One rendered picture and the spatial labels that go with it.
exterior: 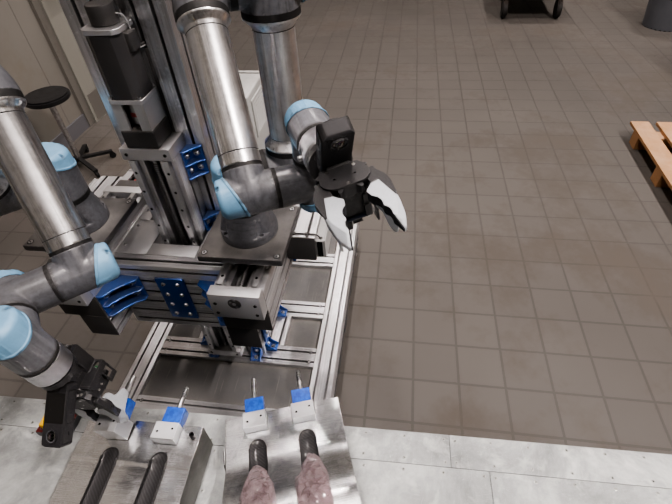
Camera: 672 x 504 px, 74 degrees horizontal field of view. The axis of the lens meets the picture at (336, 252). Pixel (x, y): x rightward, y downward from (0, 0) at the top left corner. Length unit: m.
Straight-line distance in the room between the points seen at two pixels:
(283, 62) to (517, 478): 0.99
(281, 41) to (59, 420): 0.81
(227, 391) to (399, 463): 0.98
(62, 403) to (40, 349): 0.13
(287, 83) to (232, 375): 1.28
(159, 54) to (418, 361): 1.62
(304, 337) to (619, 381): 1.39
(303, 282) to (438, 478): 1.32
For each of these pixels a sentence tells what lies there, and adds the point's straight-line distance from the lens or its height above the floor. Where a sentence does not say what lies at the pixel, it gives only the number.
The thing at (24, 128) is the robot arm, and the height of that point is 1.46.
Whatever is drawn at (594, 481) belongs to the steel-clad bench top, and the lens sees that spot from 1.17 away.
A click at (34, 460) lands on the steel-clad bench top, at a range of 1.32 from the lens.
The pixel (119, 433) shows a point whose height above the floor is 0.93.
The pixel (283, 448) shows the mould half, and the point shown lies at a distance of 1.05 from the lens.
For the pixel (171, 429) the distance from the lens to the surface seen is 1.07.
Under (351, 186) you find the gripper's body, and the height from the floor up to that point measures 1.46.
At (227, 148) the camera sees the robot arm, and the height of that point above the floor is 1.42.
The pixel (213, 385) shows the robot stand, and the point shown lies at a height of 0.21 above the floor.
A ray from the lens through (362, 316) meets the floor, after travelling 2.29.
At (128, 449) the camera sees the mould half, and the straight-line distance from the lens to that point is 1.11.
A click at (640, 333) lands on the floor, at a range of 2.58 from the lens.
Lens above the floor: 1.81
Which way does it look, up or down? 44 degrees down
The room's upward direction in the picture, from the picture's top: 4 degrees counter-clockwise
